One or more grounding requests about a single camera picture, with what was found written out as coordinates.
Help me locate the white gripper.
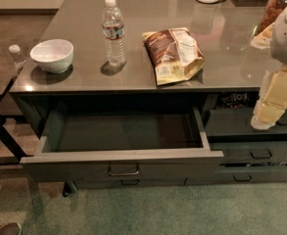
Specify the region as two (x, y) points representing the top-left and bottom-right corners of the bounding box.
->
(251, 65), (287, 130)

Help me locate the grey drawer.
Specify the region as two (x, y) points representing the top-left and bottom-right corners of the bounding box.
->
(210, 141), (287, 164)
(202, 94), (287, 142)
(72, 177), (187, 189)
(22, 109), (223, 183)
(185, 165), (287, 185)

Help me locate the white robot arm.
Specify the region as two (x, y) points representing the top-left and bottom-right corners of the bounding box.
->
(251, 7), (287, 130)

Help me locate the grey drawer cabinet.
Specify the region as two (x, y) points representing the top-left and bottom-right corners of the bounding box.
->
(12, 0), (287, 189)

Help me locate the brown yellow snack bag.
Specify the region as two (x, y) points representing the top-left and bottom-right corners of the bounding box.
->
(142, 27), (205, 85)

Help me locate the snack jar with black lid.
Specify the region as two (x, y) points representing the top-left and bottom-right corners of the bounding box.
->
(255, 0), (287, 35)

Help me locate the clear plastic water bottle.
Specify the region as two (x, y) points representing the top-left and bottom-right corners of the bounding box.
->
(102, 0), (126, 67)

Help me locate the white ceramic bowl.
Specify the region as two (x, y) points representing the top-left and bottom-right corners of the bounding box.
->
(30, 39), (73, 73)

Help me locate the small bottle white cap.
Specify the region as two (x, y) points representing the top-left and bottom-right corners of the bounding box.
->
(9, 45), (27, 71)

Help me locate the black folding side table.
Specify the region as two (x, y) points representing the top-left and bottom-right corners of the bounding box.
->
(0, 75), (26, 165)

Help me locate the brown shoe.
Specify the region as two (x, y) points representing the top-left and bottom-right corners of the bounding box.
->
(0, 222), (22, 235)

